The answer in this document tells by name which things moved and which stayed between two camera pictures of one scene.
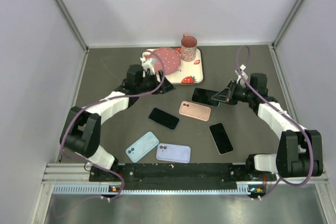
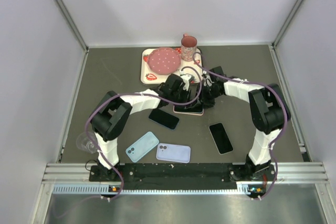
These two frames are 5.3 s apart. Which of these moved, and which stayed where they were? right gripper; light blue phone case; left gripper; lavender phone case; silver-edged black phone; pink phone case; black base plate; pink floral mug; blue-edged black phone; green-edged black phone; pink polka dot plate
Moved: right gripper; left gripper; green-edged black phone; pink phone case
Stayed: pink floral mug; pink polka dot plate; lavender phone case; black base plate; light blue phone case; blue-edged black phone; silver-edged black phone
